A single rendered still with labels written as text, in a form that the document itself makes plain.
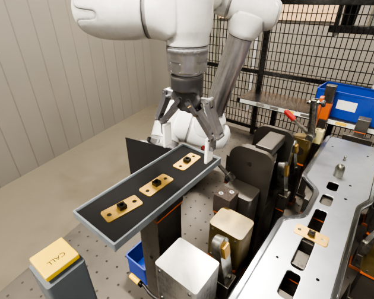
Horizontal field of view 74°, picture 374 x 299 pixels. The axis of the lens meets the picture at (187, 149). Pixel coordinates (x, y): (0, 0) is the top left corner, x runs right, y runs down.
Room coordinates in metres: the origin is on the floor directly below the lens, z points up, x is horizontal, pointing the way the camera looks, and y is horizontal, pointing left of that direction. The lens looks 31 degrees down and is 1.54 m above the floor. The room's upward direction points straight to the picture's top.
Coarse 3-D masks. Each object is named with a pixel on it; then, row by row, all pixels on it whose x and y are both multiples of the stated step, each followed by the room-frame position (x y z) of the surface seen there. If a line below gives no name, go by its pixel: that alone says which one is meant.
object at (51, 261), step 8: (56, 240) 0.31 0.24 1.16; (64, 240) 0.31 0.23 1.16; (48, 248) 0.29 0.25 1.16; (56, 248) 0.29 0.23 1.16; (64, 248) 0.29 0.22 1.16; (72, 248) 0.29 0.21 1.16; (40, 256) 0.28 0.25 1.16; (48, 256) 0.28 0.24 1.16; (56, 256) 0.28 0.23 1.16; (64, 256) 0.28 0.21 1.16; (72, 256) 0.28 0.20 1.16; (32, 264) 0.27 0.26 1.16; (40, 264) 0.26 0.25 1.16; (48, 264) 0.26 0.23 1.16; (56, 264) 0.26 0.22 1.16; (64, 264) 0.26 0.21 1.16; (40, 272) 0.25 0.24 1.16; (48, 272) 0.25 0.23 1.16; (56, 272) 0.25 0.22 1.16; (48, 280) 0.24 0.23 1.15
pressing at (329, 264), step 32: (320, 160) 0.82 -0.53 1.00; (352, 160) 0.82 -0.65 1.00; (320, 192) 0.63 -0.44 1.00; (352, 192) 0.63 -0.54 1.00; (288, 224) 0.49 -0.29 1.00; (352, 224) 0.50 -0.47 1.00; (256, 256) 0.39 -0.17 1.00; (288, 256) 0.39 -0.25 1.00; (320, 256) 0.39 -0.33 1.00; (256, 288) 0.31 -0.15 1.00; (320, 288) 0.31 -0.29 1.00
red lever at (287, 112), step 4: (284, 112) 0.98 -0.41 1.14; (288, 112) 0.97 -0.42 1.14; (288, 116) 0.97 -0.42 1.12; (292, 116) 0.96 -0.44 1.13; (292, 120) 0.95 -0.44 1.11; (296, 120) 0.95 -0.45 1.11; (296, 124) 0.94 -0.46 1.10; (300, 124) 0.94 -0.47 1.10; (300, 128) 0.93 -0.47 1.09; (304, 128) 0.92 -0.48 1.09
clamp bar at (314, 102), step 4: (312, 100) 0.91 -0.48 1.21; (316, 100) 0.91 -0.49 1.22; (324, 100) 0.90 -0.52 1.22; (312, 104) 0.91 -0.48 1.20; (316, 104) 0.93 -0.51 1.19; (324, 104) 0.89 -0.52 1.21; (312, 108) 0.91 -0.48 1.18; (316, 108) 0.92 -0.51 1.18; (312, 112) 0.91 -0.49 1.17; (316, 112) 0.92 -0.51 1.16; (312, 116) 0.90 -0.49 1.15; (316, 116) 0.92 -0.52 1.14; (312, 120) 0.90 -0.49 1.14; (308, 124) 0.91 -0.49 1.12; (312, 124) 0.90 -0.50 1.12; (308, 128) 0.90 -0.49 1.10; (312, 128) 0.90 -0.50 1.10; (308, 132) 0.90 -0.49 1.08; (312, 132) 0.89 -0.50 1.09
